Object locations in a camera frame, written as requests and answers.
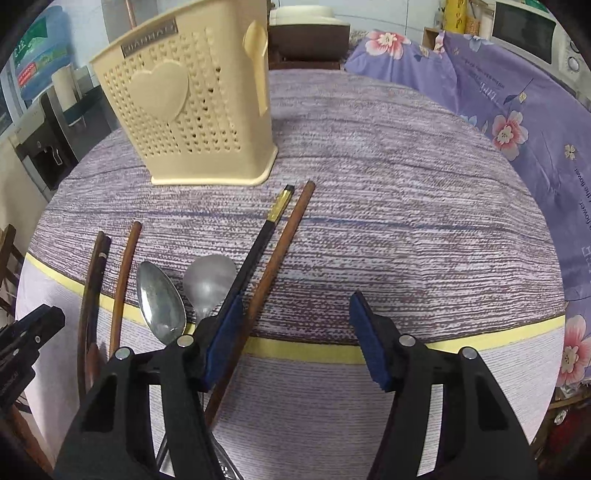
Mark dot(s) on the dark wooden spoon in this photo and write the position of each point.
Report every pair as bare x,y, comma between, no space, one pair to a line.
93,362

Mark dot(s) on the white and brown rice cooker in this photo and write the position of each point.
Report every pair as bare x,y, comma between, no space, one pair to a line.
307,41

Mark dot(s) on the matte grey spoon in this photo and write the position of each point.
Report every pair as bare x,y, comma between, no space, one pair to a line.
210,281

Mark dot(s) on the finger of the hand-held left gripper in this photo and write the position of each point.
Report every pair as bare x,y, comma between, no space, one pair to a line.
41,323
21,356

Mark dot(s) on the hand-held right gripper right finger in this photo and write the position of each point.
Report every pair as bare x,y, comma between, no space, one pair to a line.
371,346

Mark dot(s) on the cream perforated utensil holder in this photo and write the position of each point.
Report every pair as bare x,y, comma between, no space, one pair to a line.
207,115

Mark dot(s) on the blue water bottle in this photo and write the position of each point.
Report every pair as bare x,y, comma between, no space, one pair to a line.
41,46

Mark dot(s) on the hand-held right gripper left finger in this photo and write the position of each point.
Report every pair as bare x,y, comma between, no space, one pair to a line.
226,337

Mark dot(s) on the white paper cup stack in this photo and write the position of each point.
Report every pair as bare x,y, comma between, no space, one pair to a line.
62,87

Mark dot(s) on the white water dispenser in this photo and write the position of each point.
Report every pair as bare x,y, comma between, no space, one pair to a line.
41,152

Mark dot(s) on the brown wooden chopstick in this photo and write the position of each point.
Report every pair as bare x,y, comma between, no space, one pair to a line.
281,240
123,277
131,13
90,281

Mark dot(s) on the striped purple tablecloth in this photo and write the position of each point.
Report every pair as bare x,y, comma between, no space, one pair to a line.
392,207

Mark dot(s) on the shiny metal spoon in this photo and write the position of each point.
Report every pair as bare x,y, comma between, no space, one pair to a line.
161,304

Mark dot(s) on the yellow roll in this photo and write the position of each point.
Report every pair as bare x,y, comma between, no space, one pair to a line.
455,14

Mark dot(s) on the black chopstick with gold band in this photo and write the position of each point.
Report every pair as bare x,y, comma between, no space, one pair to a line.
263,235

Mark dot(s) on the white microwave oven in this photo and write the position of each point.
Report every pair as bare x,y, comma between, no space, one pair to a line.
521,27

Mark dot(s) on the purple floral cloth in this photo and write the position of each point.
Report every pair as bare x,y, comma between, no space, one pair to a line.
531,152

